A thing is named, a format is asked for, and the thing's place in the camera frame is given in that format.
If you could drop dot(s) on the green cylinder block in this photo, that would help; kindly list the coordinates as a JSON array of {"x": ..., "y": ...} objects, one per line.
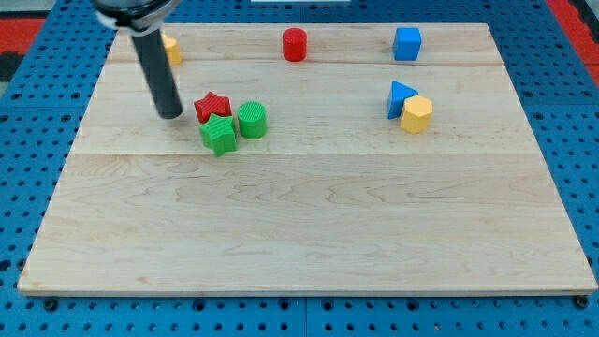
[{"x": 252, "y": 120}]

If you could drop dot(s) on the blue cube block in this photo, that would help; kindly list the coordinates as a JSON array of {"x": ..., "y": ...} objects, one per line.
[{"x": 407, "y": 43}]

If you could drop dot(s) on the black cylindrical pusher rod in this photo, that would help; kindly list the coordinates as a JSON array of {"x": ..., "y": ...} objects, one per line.
[{"x": 153, "y": 58}]

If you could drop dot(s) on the light wooden board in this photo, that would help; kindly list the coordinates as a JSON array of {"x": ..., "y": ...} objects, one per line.
[{"x": 335, "y": 199}]

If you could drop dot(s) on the red cylinder block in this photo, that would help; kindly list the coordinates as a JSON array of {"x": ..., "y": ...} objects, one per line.
[{"x": 294, "y": 42}]

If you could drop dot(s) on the blue triangle block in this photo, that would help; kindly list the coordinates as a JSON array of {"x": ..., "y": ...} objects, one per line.
[{"x": 398, "y": 93}]

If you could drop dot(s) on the green star block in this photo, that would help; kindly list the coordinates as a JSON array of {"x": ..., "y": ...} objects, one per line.
[{"x": 219, "y": 134}]

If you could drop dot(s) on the red star block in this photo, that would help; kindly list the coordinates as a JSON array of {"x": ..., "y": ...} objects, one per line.
[{"x": 211, "y": 104}]

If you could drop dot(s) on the yellow hexagon block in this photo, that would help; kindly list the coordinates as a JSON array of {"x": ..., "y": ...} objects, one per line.
[{"x": 416, "y": 115}]

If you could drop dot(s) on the silver black robot arm flange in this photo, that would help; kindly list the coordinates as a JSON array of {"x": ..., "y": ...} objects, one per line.
[{"x": 137, "y": 17}]

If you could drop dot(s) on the yellow block behind rod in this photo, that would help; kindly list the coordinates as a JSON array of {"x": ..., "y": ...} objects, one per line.
[{"x": 172, "y": 50}]

